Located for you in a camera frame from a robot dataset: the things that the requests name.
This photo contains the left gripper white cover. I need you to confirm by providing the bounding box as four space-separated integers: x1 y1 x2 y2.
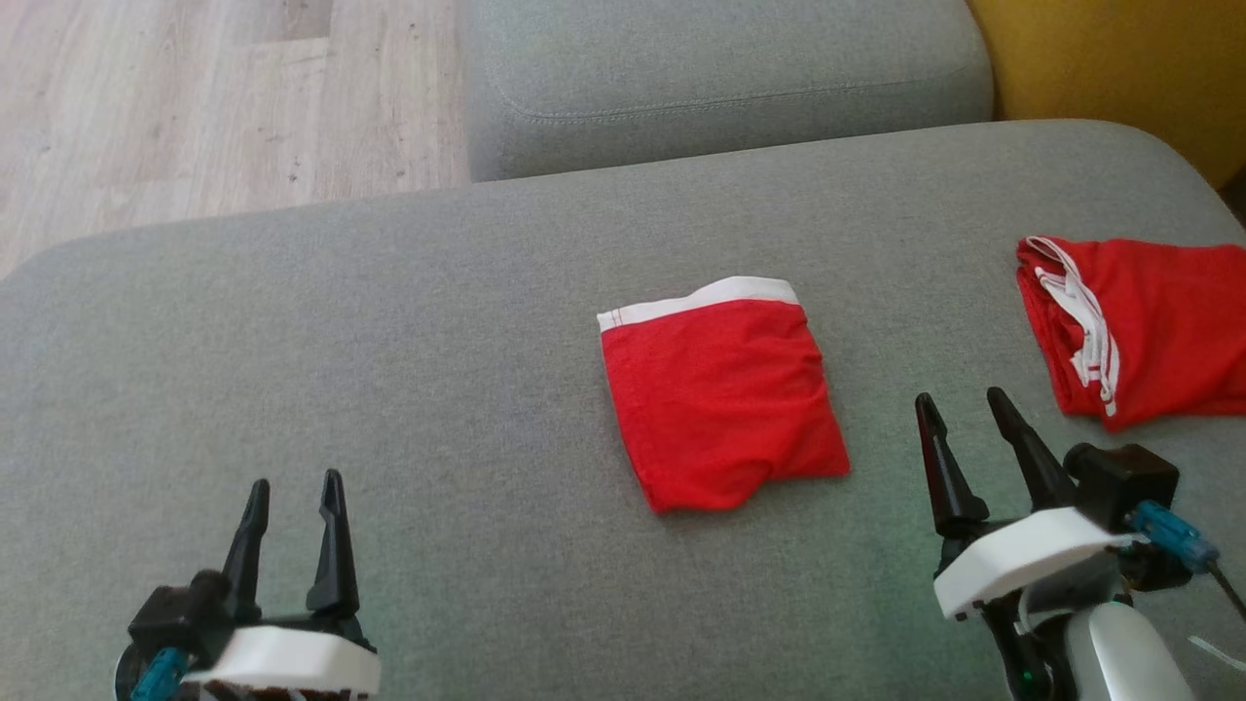
180 469 383 701

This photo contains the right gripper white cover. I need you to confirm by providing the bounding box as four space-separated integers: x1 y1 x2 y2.
914 387 1150 701

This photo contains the red numbered sports jersey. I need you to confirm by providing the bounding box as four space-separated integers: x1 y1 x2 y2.
1015 236 1246 432

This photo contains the red shorts white waistband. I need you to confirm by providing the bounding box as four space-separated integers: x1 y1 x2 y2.
597 276 852 515

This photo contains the large grey sofa seat cushion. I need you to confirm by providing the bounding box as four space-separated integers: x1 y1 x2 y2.
0 119 1246 701

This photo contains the small grey sofa cushion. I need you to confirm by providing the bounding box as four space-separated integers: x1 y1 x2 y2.
458 0 996 184

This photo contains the white cable tie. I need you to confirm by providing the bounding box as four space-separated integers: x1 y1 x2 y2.
1188 635 1246 673

